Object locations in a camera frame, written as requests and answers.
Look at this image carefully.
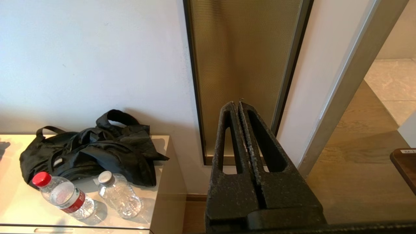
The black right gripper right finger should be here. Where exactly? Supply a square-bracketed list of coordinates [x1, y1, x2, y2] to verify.
[239, 101, 327, 228]

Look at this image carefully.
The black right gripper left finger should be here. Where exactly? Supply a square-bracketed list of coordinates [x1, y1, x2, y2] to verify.
[205, 101, 267, 233]

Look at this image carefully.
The cream white cabinet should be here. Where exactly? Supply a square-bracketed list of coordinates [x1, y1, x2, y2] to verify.
[0, 135, 187, 234]

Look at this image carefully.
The grey cap clear bottle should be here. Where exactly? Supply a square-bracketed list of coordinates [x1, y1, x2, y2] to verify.
[97, 171, 143, 219]

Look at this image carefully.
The dark brown wooden table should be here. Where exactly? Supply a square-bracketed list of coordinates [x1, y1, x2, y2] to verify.
[390, 148, 416, 195]

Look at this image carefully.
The black crumpled fabric bag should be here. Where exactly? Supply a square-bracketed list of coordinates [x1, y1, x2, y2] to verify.
[19, 109, 169, 189]

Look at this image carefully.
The red cap water bottle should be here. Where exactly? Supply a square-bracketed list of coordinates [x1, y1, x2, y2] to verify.
[32, 172, 95, 220]

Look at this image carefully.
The grey door frame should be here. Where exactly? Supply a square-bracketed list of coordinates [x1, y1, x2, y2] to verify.
[297, 0, 410, 178]

